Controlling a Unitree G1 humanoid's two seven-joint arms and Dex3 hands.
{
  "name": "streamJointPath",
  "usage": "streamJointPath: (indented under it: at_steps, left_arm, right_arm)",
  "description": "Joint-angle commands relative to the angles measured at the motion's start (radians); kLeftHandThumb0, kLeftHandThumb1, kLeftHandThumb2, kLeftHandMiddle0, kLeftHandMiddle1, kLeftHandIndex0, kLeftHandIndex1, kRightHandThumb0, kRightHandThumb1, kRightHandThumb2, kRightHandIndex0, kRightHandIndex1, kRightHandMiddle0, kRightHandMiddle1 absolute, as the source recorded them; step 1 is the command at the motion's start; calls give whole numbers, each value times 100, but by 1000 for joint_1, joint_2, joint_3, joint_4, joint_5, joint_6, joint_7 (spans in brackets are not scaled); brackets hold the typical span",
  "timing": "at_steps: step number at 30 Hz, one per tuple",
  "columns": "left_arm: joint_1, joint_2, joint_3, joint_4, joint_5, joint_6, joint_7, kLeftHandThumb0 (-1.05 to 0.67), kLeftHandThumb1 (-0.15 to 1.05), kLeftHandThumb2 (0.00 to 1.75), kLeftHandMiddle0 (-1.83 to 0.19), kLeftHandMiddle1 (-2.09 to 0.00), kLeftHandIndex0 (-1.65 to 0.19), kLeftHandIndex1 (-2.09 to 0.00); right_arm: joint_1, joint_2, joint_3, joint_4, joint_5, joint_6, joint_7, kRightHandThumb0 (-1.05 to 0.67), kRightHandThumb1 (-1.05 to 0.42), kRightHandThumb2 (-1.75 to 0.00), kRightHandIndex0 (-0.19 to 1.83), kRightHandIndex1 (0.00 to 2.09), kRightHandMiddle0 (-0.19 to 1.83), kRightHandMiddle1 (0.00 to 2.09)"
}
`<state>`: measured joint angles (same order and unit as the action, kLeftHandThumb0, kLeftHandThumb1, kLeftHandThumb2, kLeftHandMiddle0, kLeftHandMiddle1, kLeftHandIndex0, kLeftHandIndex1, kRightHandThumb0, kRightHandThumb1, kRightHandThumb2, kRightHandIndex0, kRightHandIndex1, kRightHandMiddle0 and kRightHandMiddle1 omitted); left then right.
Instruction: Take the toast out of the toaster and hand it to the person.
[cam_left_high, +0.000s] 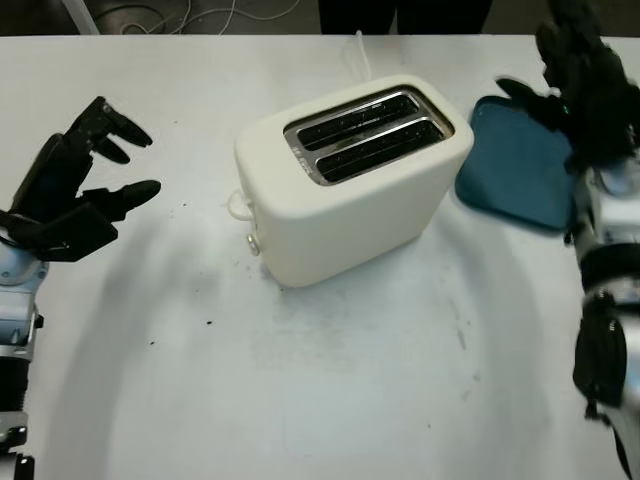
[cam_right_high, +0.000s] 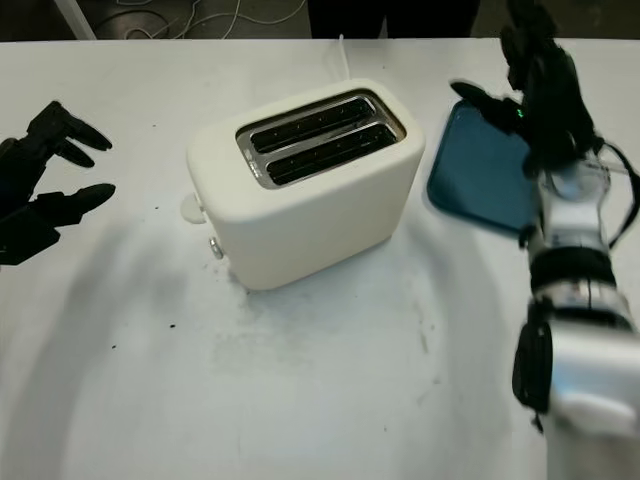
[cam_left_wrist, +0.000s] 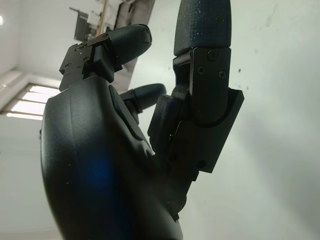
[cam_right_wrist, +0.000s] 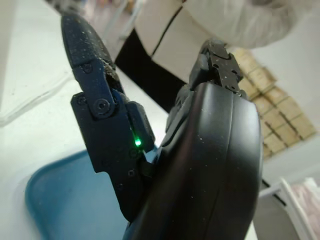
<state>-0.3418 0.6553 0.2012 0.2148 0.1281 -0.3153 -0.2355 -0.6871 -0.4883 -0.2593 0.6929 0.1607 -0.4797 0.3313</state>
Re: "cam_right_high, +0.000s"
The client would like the cream white two-slot toaster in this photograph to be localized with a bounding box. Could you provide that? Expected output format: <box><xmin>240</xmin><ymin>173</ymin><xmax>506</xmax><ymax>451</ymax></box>
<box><xmin>180</xmin><ymin>77</ymin><xmax>427</xmax><ymax>292</ymax></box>

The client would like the thin white floor cable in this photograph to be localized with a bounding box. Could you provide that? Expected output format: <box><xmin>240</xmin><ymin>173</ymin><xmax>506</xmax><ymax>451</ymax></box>
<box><xmin>124</xmin><ymin>0</ymin><xmax>309</xmax><ymax>40</ymax></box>

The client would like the teal plastic tray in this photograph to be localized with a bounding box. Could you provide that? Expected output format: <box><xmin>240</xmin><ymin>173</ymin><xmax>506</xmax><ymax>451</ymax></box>
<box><xmin>425</xmin><ymin>101</ymin><xmax>540</xmax><ymax>236</ymax></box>

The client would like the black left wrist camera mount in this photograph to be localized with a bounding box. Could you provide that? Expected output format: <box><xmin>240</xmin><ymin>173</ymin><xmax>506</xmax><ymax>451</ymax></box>
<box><xmin>0</xmin><ymin>202</ymin><xmax>63</xmax><ymax>267</ymax></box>

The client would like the white toaster power cord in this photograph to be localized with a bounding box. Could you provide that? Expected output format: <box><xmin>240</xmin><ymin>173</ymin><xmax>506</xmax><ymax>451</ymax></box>
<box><xmin>327</xmin><ymin>33</ymin><xmax>352</xmax><ymax>84</ymax></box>

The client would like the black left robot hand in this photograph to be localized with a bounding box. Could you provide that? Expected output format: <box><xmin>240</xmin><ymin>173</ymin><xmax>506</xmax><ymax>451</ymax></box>
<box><xmin>0</xmin><ymin>100</ymin><xmax>118</xmax><ymax>227</ymax></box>

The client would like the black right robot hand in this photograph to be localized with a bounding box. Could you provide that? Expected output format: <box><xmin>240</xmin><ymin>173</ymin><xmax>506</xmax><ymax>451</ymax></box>
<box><xmin>448</xmin><ymin>0</ymin><xmax>604</xmax><ymax>177</ymax></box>

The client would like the white table leg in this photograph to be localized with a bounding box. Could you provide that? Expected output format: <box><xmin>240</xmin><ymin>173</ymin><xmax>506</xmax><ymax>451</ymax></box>
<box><xmin>62</xmin><ymin>0</ymin><xmax>97</xmax><ymax>40</ymax></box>

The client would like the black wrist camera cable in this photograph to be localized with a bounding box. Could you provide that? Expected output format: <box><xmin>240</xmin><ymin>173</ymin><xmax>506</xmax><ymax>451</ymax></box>
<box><xmin>584</xmin><ymin>137</ymin><xmax>640</xmax><ymax>251</ymax></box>

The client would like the grey looped floor cable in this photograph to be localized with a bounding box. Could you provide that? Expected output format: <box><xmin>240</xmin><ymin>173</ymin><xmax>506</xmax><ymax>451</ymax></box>
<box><xmin>96</xmin><ymin>9</ymin><xmax>156</xmax><ymax>40</ymax></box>

